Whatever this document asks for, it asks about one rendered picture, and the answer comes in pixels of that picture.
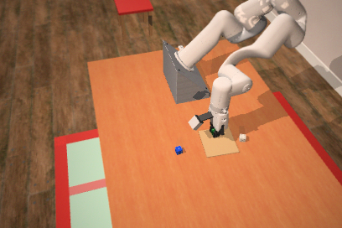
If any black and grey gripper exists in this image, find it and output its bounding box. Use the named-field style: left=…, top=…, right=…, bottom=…
left=208, top=106, right=229, bottom=137

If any white die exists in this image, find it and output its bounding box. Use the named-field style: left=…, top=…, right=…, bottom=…
left=239, top=134, right=246, bottom=142

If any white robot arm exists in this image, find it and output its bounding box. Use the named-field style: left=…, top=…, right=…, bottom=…
left=174, top=0, right=307, bottom=114

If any blue die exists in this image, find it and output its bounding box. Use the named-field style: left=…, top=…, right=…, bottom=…
left=175, top=146, right=183, bottom=155

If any tan mat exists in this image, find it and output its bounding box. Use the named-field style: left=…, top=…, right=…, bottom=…
left=199, top=127, right=239, bottom=158

